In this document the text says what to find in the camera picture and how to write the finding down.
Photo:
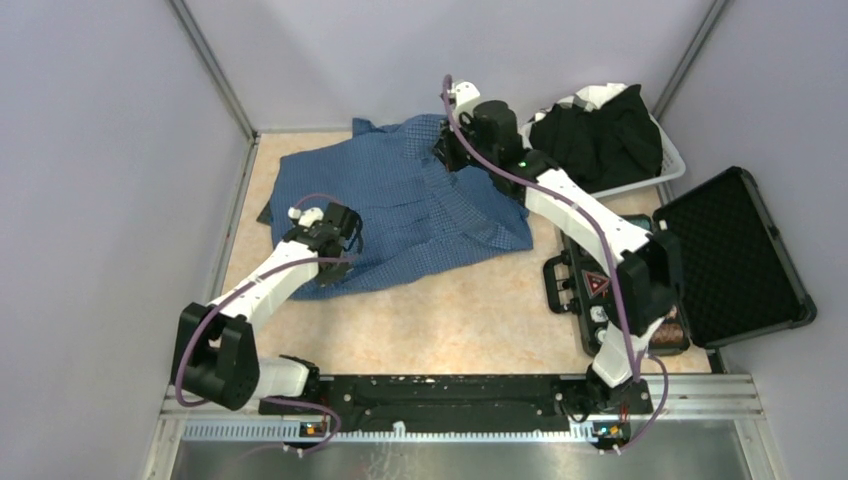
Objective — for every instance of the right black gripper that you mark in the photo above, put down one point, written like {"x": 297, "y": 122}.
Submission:
{"x": 443, "y": 148}

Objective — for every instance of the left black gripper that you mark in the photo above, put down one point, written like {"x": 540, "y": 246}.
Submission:
{"x": 335, "y": 273}

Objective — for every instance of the blue checkered long sleeve shirt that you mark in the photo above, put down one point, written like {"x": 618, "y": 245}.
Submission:
{"x": 419, "y": 219}

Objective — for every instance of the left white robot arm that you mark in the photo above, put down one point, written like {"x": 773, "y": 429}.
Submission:
{"x": 216, "y": 359}

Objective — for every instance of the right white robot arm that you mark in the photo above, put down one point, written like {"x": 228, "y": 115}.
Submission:
{"x": 644, "y": 268}

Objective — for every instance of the white garment in basket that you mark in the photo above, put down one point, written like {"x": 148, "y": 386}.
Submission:
{"x": 592, "y": 97}

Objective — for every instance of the black shirt in basket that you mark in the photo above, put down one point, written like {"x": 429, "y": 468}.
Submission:
{"x": 596, "y": 146}

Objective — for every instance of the white plastic laundry basket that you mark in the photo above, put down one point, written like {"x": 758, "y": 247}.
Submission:
{"x": 666, "y": 166}

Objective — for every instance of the black poker chip case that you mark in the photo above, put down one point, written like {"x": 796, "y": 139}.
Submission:
{"x": 740, "y": 281}

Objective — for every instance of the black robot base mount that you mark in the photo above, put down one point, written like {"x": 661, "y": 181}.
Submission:
{"x": 471, "y": 403}

